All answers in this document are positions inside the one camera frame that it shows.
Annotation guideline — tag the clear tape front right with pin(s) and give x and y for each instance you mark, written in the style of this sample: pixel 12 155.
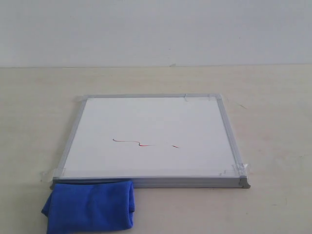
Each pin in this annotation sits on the clear tape front right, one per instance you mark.
pixel 236 170

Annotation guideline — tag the blue cleaning cloth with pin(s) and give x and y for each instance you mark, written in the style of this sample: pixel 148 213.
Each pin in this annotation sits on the blue cleaning cloth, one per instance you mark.
pixel 90 208

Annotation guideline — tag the clear tape front left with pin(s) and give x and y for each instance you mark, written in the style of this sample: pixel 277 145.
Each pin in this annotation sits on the clear tape front left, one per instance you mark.
pixel 48 176

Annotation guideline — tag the white board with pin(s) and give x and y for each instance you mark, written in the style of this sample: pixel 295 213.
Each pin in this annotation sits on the white board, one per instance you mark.
pixel 153 140

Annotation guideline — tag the clear tape back right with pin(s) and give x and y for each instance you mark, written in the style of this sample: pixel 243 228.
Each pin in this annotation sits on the clear tape back right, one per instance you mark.
pixel 202 97

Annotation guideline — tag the clear tape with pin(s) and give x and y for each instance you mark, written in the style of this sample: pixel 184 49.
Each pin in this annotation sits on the clear tape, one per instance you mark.
pixel 236 170
pixel 48 176
pixel 202 97

